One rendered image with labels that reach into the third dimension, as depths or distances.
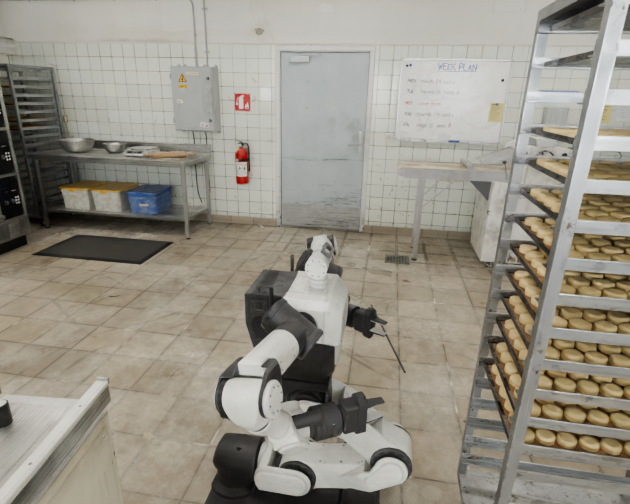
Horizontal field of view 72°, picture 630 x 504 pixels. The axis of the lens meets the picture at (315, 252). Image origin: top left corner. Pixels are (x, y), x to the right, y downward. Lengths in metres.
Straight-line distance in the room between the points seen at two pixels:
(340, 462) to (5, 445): 1.01
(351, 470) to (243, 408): 0.82
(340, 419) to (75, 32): 5.77
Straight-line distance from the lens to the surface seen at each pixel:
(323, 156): 5.24
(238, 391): 0.95
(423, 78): 5.11
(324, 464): 1.70
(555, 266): 1.11
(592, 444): 1.50
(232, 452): 1.78
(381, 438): 1.59
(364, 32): 5.16
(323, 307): 1.25
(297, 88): 5.26
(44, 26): 6.62
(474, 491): 2.01
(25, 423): 1.29
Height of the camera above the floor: 1.58
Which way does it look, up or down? 20 degrees down
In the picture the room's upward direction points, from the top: 1 degrees clockwise
